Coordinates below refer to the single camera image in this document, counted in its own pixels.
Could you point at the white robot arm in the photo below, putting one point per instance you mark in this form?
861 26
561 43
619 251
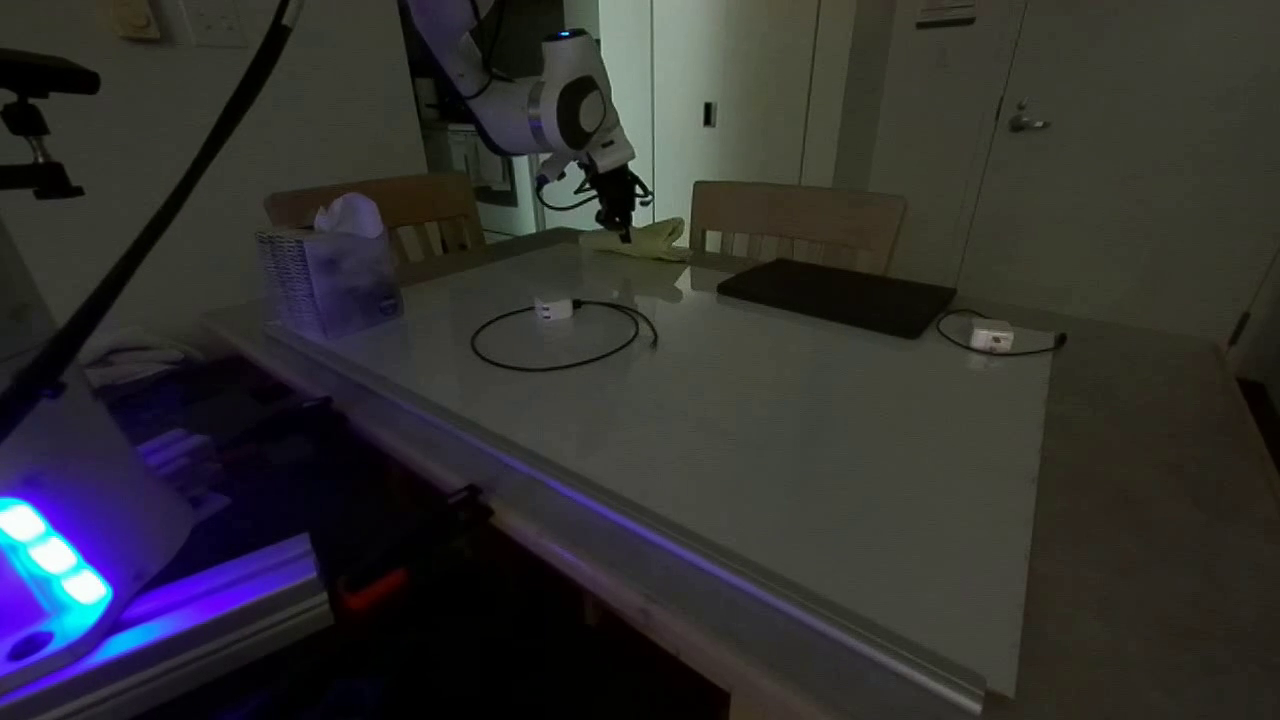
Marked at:
535 107

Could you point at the black flat mat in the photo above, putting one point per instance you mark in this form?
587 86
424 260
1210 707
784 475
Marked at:
841 299

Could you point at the robot base with purple lights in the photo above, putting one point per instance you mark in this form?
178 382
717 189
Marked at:
81 506

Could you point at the yellow wall note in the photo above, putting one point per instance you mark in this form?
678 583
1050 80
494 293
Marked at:
135 19

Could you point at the white closet door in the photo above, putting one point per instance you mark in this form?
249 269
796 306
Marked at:
761 107

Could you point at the white tissue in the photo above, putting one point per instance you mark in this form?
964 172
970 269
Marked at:
348 218

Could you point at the black camera on tripod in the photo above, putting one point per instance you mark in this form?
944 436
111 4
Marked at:
42 69

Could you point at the yellow cloth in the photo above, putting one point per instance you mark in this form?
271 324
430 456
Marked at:
663 243

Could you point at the wooden chair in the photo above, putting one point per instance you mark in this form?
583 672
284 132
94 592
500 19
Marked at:
424 205
815 212

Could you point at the white board table cover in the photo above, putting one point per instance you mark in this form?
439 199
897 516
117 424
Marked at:
744 454

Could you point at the white door sign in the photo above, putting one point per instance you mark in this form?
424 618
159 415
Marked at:
944 15

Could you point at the aluminium rail frame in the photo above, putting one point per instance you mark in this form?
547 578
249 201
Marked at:
200 600

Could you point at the grey room door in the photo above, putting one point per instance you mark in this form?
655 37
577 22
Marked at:
1147 201

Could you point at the red clamp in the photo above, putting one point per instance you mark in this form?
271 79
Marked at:
373 586

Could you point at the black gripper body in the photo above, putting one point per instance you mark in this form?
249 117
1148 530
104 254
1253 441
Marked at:
619 187

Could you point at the small white power adapter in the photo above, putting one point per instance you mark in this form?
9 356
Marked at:
989 338

